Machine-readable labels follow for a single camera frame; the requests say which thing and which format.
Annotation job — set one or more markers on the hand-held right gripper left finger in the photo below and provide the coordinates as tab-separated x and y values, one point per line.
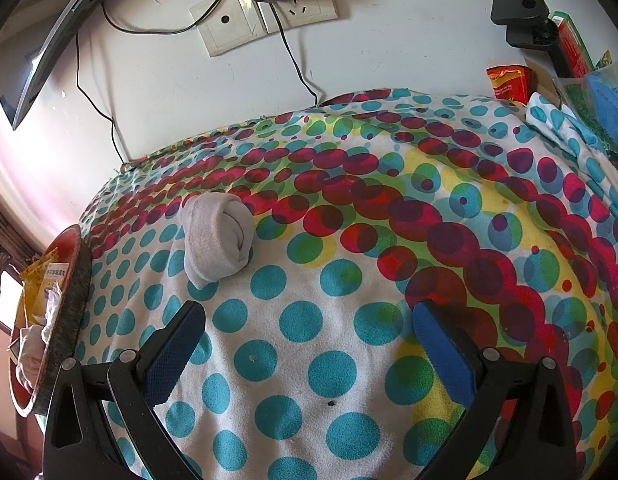
171	360

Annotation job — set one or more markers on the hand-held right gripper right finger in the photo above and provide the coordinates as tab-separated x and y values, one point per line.
446	360

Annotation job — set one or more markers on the red round tray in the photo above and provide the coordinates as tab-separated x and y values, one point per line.
69	300

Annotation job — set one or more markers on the white sock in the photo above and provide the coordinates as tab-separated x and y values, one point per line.
31	355
216	242

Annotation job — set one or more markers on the yellow snack bag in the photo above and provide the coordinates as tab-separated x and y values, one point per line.
34	285

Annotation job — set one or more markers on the dotted colourful blanket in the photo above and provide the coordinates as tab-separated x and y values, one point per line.
339	360

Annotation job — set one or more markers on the red packet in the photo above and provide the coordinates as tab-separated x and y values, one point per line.
509	82

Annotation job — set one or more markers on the large clear filled bag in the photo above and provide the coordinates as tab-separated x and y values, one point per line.
606	100

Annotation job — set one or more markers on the green red box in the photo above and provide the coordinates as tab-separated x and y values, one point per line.
571	40

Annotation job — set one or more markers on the black clamp stand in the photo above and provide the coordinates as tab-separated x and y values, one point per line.
519	10

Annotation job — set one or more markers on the white wall socket plate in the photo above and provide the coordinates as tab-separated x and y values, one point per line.
224	20

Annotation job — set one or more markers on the black wall television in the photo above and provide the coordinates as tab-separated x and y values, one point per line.
29	35

